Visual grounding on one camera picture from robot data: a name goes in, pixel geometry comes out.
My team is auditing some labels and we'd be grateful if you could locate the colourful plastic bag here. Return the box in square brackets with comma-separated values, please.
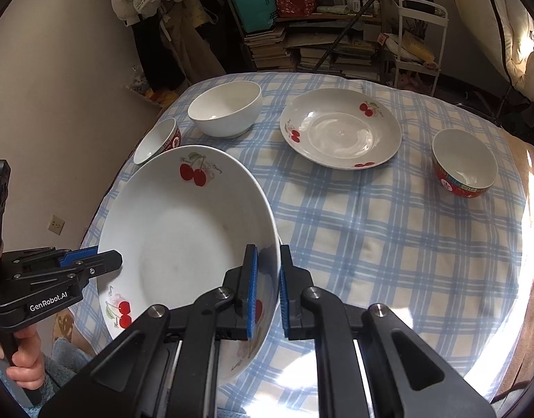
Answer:
[127, 72, 172, 105]

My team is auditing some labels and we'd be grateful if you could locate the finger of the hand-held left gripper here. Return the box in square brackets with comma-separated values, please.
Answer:
[3, 246, 99, 268]
[12, 250, 123, 303]

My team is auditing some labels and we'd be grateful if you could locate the white utility cart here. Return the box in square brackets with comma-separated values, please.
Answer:
[382, 0, 449, 96]

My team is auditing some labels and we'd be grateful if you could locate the wooden shelf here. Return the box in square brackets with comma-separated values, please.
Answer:
[223, 0, 383, 75]

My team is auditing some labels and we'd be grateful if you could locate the person's left hand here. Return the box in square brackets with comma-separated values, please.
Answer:
[0, 327, 47, 385]

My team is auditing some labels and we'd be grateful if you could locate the blue plaid blanket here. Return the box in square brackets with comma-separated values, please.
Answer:
[76, 72, 529, 418]

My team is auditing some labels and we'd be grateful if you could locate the stack of books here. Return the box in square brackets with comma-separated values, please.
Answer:
[243, 26, 294, 70]

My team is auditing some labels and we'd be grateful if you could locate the light blue fuzzy cloth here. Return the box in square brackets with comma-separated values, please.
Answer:
[41, 337, 98, 405]

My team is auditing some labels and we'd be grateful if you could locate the yellow box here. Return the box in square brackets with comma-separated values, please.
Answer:
[398, 32, 435, 64]

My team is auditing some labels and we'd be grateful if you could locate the white softbox light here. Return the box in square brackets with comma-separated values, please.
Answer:
[450, 0, 534, 105]

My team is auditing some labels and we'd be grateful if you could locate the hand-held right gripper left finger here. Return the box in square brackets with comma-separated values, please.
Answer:
[38, 244, 261, 418]

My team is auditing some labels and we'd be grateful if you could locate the black light stand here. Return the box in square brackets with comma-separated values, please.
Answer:
[456, 80, 518, 129]

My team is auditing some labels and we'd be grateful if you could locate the teal bag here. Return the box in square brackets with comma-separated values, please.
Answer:
[227, 0, 278, 34]

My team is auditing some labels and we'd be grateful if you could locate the beige hanging garment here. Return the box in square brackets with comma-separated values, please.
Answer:
[163, 0, 226, 88]

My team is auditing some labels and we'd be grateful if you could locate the black hanging garment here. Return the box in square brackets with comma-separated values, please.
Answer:
[132, 13, 185, 92]

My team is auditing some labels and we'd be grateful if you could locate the red patterned bowl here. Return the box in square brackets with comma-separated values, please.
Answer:
[133, 117, 182, 166]
[431, 128, 498, 200]

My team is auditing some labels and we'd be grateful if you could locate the white cherry print plate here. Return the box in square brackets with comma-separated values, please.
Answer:
[97, 145, 282, 387]
[279, 88, 402, 170]

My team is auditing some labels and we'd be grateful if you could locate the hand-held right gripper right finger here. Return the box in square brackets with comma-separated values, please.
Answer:
[279, 244, 496, 418]

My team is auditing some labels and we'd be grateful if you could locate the large white bowl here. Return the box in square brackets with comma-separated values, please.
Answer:
[187, 81, 262, 138]

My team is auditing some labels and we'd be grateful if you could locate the dark diagonal pole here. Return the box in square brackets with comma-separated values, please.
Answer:
[308, 0, 407, 70]

